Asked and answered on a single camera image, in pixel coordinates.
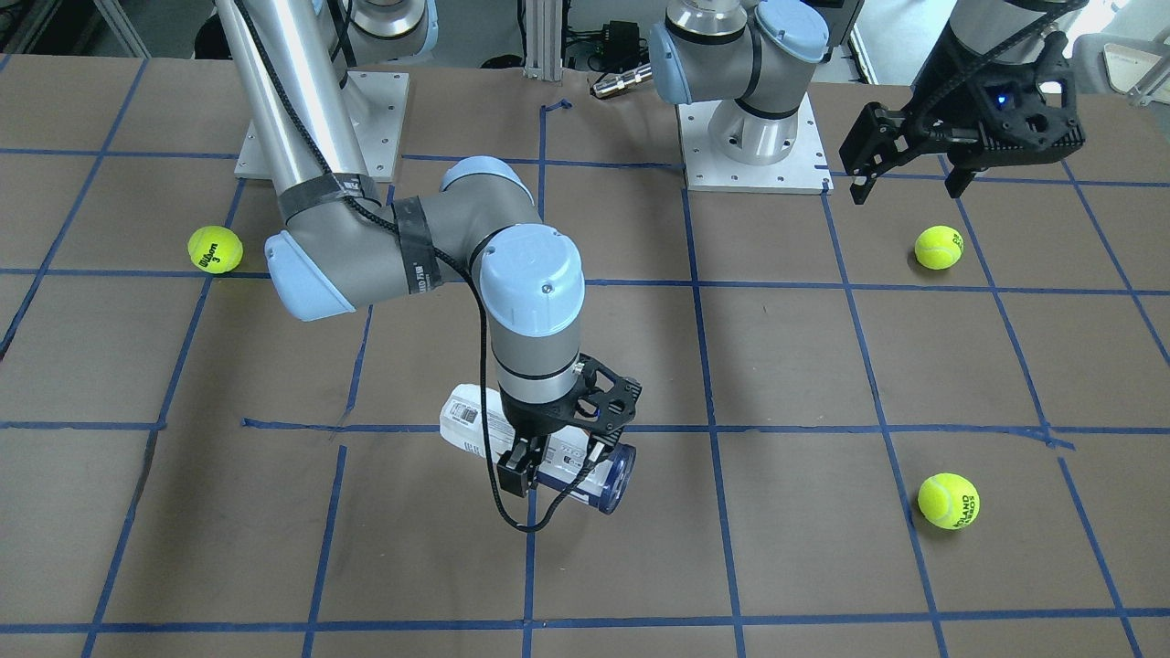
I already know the black power adapter box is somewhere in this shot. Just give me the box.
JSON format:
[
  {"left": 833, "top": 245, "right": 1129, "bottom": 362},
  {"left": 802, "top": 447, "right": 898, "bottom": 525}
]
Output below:
[{"left": 572, "top": 20, "right": 648, "bottom": 71}]

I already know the white blue tennis ball can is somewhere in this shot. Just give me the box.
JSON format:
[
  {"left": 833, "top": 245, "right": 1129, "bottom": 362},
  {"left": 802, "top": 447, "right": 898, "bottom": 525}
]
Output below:
[{"left": 439, "top": 383, "right": 636, "bottom": 514}]

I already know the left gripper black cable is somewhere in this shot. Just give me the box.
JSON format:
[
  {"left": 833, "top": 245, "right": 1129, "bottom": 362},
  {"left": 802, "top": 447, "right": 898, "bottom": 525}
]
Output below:
[{"left": 909, "top": 0, "right": 1089, "bottom": 129}]

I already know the tennis ball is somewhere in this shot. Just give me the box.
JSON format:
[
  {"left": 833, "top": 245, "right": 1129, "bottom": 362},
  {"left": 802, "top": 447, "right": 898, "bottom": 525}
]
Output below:
[
  {"left": 918, "top": 473, "right": 980, "bottom": 530},
  {"left": 186, "top": 226, "right": 245, "bottom": 274},
  {"left": 911, "top": 225, "right": 965, "bottom": 270}
]

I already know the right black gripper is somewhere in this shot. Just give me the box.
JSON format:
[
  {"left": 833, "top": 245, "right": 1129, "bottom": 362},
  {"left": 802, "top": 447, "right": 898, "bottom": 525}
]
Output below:
[{"left": 496, "top": 355, "right": 644, "bottom": 496}]

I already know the white chair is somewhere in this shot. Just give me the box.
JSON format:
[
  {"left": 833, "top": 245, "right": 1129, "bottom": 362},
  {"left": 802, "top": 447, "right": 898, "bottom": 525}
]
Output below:
[{"left": 1071, "top": 28, "right": 1169, "bottom": 107}]

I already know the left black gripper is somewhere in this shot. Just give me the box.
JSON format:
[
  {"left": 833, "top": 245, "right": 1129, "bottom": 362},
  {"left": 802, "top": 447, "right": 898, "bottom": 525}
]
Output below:
[{"left": 839, "top": 32, "right": 1086, "bottom": 205}]

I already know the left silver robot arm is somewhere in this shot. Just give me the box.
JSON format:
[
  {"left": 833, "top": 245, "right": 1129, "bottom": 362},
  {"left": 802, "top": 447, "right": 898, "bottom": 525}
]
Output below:
[{"left": 649, "top": 1, "right": 1086, "bottom": 205}]

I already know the silver metal cylinder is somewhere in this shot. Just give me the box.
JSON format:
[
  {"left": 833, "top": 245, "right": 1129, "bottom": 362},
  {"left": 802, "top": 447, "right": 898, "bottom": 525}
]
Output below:
[{"left": 590, "top": 63, "right": 653, "bottom": 100}]

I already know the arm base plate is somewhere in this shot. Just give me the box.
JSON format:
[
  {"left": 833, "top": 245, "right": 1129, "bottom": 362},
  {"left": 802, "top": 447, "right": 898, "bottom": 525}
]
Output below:
[
  {"left": 234, "top": 73, "right": 410, "bottom": 183},
  {"left": 676, "top": 96, "right": 833, "bottom": 196}
]

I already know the aluminium frame post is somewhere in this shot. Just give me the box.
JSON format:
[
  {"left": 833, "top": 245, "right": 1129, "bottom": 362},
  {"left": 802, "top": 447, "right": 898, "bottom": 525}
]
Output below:
[{"left": 521, "top": 0, "right": 565, "bottom": 84}]

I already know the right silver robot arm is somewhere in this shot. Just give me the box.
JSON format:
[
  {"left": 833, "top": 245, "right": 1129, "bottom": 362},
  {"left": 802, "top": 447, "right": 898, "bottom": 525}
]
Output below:
[{"left": 216, "top": 1, "right": 641, "bottom": 514}]

